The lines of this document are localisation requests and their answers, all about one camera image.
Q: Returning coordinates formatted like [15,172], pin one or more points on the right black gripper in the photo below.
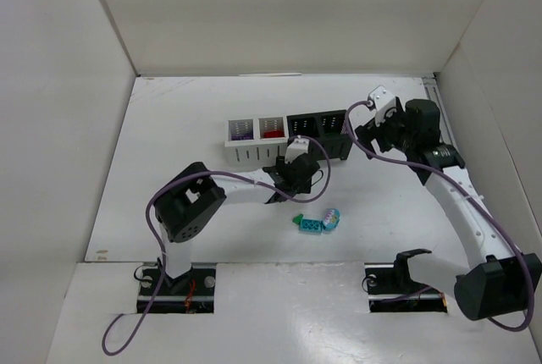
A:
[378,132]

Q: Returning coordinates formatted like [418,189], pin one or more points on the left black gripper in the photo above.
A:
[284,182]

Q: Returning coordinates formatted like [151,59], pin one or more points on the small green lego piece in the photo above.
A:
[297,219]

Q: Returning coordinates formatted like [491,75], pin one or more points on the red rounded lego brick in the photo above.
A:
[273,134]

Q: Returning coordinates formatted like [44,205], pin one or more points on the cyan lego brick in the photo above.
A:
[311,226]

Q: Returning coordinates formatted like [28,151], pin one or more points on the cyan printed round lego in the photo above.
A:
[331,219]

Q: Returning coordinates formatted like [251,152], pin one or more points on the purple lego brick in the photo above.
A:
[242,137]

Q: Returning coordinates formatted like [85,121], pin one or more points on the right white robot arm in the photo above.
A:
[500,280]

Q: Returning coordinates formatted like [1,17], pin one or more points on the white double container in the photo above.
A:
[258,152]

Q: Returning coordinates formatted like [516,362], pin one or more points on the black double container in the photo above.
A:
[327,128]

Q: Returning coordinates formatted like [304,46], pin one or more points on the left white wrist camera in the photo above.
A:
[298,146]

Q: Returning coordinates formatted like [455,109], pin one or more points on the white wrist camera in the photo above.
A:
[384,104]
[298,146]

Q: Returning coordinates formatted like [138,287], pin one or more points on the aluminium rail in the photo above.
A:
[431,87]

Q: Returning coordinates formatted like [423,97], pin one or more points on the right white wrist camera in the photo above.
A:
[384,104]

